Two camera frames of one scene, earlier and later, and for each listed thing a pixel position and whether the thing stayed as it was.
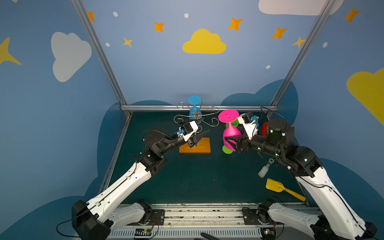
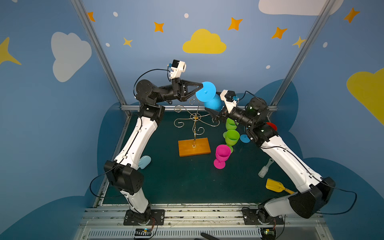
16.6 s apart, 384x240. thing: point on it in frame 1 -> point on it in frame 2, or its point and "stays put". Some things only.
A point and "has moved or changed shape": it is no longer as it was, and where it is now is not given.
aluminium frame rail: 199,107 stays put
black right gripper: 240,143 -> 226,110
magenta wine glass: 229,116 -> 223,153
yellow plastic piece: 277,186 stays put
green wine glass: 226,150 has moved or changed shape
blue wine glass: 195,113 -> 207,94
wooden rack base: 203,147 stays put
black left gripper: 193,139 -> 181,90
